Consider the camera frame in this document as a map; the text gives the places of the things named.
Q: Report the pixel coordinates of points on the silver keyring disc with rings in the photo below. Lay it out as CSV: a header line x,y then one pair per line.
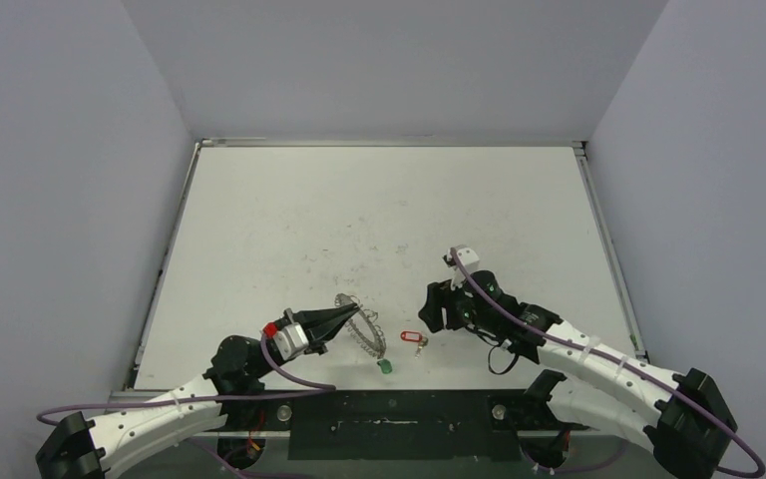
x,y
363,327

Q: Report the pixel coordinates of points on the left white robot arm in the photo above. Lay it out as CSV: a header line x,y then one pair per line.
x,y
226,395

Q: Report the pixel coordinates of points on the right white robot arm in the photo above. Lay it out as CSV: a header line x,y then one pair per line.
x,y
681,418

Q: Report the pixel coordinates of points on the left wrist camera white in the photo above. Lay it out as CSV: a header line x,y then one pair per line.
x,y
285,342

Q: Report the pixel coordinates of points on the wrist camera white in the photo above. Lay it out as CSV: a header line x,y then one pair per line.
x,y
285,342
462,261

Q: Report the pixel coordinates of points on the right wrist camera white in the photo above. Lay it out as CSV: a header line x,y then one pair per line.
x,y
462,261

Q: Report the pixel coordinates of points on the key with red tag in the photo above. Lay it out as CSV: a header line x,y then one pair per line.
x,y
417,338

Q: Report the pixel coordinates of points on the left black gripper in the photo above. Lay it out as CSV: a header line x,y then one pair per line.
x,y
322,325

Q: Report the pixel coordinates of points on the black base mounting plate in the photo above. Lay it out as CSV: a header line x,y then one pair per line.
x,y
394,425

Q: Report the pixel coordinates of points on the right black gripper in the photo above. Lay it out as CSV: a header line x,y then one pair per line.
x,y
445,306

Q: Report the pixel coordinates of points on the aluminium frame rail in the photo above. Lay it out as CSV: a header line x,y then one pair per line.
x,y
139,396

